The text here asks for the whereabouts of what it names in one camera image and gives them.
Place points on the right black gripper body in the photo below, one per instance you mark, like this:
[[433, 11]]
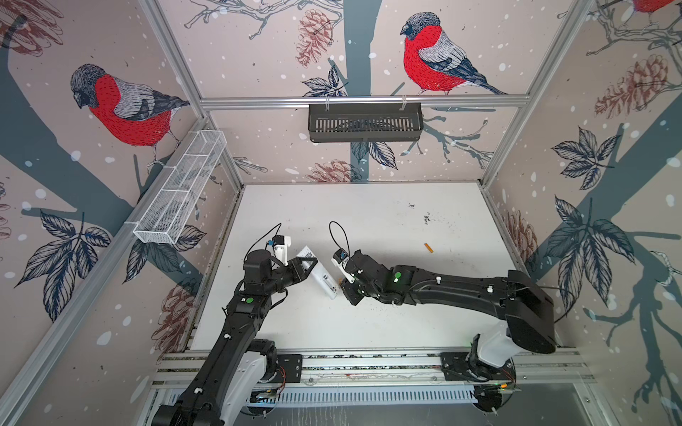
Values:
[[354, 290]]

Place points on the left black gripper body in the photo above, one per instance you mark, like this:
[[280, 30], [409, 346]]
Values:
[[281, 278]]

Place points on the white remote control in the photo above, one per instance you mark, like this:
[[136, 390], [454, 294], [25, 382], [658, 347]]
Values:
[[320, 275]]

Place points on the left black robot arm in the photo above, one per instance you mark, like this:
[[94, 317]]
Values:
[[238, 360]]

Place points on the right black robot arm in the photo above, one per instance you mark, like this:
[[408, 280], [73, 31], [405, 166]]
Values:
[[524, 311]]

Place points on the aluminium top crossbar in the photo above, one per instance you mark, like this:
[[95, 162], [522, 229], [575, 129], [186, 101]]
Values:
[[455, 101]]

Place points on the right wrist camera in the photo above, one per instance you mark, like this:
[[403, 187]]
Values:
[[340, 259]]

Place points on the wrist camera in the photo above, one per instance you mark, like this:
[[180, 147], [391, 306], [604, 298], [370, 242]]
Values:
[[281, 244], [340, 259]]

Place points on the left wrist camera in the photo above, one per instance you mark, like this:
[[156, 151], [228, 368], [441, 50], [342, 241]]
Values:
[[281, 244]]

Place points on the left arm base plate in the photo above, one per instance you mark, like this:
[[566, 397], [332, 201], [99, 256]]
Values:
[[283, 368]]

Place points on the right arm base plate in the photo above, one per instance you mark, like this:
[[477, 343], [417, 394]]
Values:
[[461, 367]]

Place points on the white wire mesh basket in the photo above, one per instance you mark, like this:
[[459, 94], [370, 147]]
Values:
[[168, 213]]

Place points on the black wall basket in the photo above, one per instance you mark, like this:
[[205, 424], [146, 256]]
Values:
[[381, 122]]

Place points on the aluminium front rail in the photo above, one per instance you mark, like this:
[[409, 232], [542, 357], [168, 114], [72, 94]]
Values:
[[422, 366]]

